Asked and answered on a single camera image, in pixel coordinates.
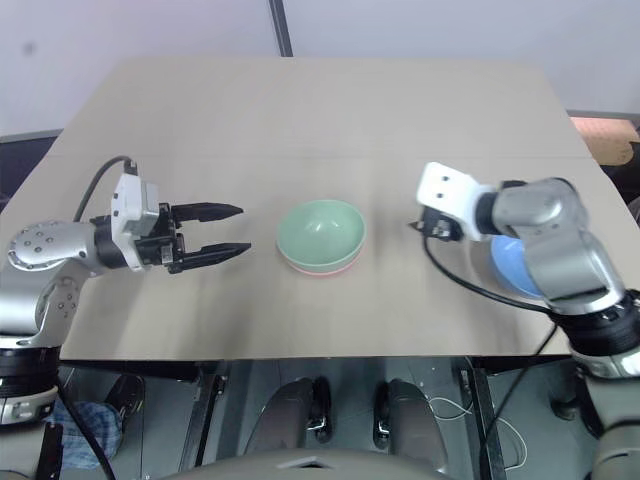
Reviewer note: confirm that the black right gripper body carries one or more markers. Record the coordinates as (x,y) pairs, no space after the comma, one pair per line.
(442,227)

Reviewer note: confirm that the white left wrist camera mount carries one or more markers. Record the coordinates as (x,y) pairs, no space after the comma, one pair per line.
(131,200)

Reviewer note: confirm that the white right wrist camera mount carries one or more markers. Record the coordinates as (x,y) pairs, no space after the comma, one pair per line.
(445,187)

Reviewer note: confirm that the black metal table leg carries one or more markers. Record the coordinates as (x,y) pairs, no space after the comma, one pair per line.
(207,410)
(485,415)

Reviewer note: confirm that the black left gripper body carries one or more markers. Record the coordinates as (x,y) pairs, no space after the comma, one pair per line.
(162,245)

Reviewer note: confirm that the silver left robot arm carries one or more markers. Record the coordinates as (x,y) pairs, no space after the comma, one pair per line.
(45,245)

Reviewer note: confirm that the brown cardboard box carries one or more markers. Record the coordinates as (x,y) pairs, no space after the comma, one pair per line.
(605,137)

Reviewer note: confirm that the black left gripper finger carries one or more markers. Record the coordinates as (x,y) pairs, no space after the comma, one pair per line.
(215,252)
(210,211)

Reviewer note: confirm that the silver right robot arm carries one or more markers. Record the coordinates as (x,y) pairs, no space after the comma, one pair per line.
(555,225)

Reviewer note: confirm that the blue bowl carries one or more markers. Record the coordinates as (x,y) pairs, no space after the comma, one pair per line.
(510,272)

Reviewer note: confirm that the green bowl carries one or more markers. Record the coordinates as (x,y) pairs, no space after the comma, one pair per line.
(320,232)

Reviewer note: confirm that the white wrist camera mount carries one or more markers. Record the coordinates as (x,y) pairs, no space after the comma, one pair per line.
(131,200)
(445,187)

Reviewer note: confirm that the grey robot torso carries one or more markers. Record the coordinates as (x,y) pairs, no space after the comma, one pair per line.
(310,467)

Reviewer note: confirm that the dark vertical wall strip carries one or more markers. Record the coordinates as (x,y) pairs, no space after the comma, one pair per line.
(280,27)

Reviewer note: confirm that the pink bowl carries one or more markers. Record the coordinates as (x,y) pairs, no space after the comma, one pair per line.
(320,272)

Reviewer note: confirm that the black shoe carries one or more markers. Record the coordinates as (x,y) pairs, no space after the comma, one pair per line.
(125,395)

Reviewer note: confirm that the blue plaid cloth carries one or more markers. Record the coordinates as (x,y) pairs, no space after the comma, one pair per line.
(85,430)

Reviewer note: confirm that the dark rounded robot leg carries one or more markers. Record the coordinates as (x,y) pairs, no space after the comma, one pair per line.
(415,420)
(287,415)

